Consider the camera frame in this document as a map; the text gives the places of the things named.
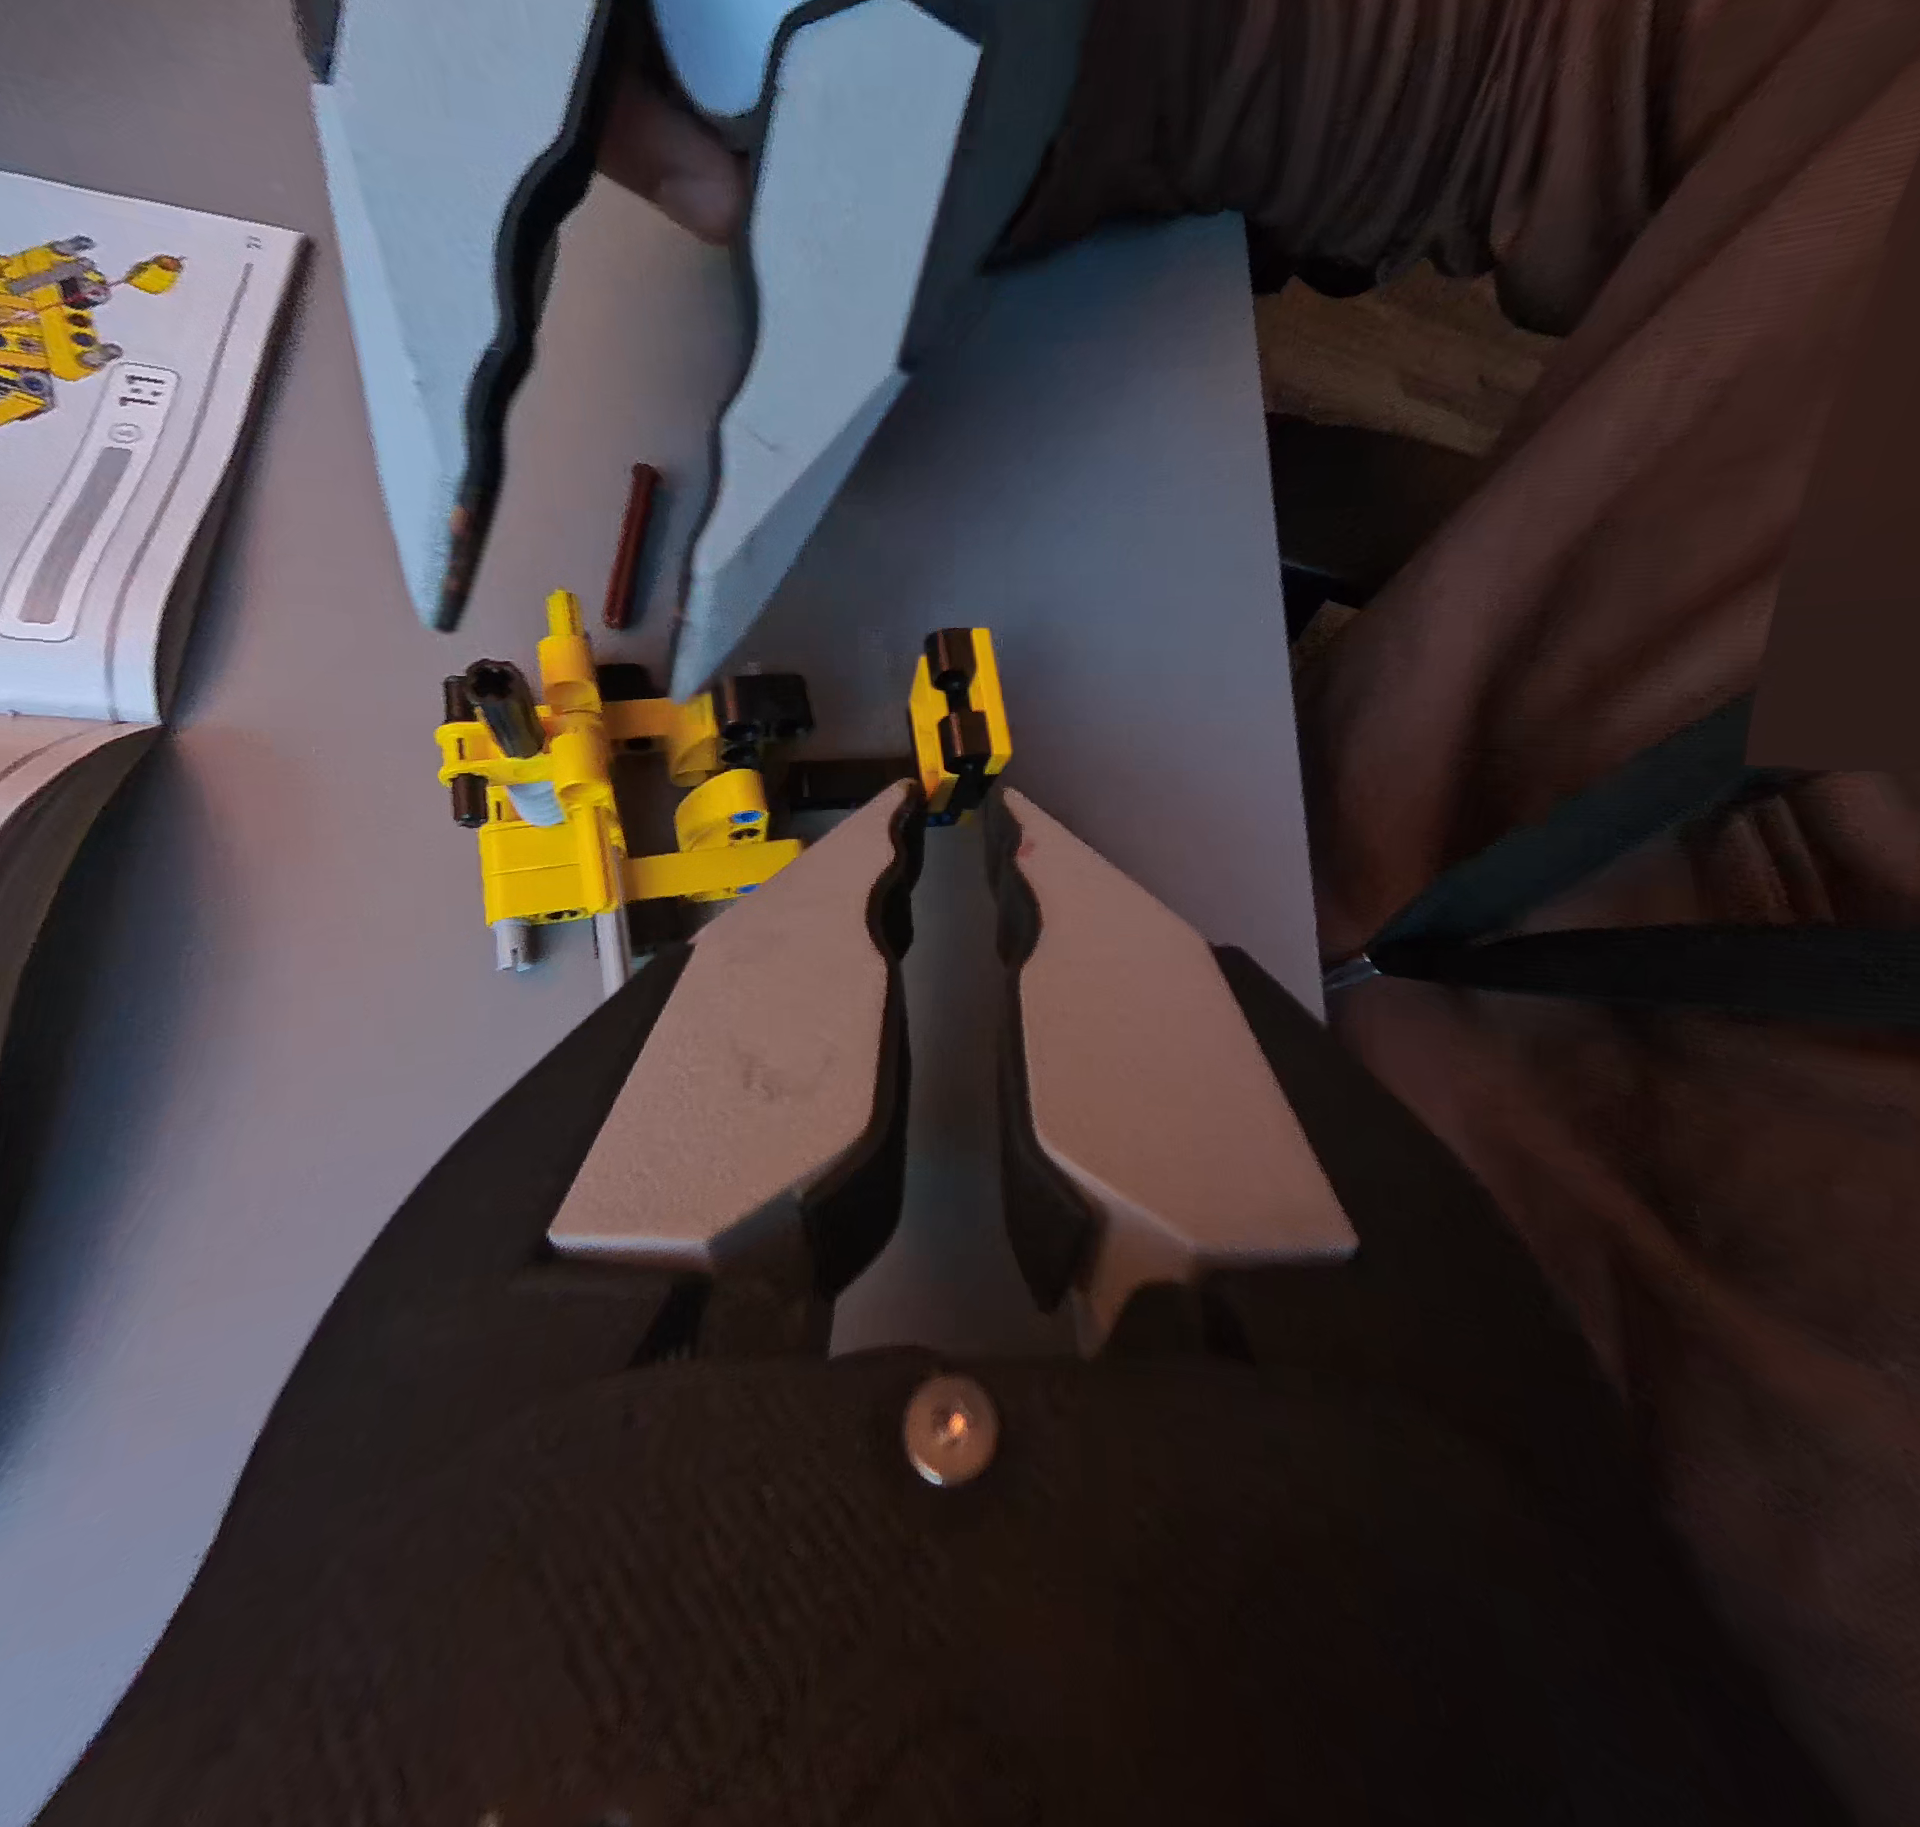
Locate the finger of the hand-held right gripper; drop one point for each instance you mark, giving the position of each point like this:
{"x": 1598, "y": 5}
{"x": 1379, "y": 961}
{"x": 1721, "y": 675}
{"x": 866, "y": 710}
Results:
{"x": 840, "y": 237}
{"x": 436, "y": 131}

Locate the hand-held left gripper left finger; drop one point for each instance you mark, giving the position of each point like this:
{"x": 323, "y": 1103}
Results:
{"x": 720, "y": 1078}

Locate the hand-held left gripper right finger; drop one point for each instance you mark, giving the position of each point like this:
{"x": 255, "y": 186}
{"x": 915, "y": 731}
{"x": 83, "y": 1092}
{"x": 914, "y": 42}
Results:
{"x": 1170, "y": 1094}

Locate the yellow and black lego model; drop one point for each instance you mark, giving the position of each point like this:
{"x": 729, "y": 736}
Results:
{"x": 571, "y": 839}

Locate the brown lego axle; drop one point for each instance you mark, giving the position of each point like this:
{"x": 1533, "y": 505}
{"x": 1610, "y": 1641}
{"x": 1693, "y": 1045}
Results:
{"x": 632, "y": 545}

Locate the lego instruction booklet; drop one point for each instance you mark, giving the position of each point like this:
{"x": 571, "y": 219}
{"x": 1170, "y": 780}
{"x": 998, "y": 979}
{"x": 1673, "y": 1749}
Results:
{"x": 135, "y": 508}

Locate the person's right hand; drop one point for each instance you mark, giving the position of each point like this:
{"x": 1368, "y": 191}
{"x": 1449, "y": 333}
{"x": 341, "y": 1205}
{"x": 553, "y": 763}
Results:
{"x": 676, "y": 155}

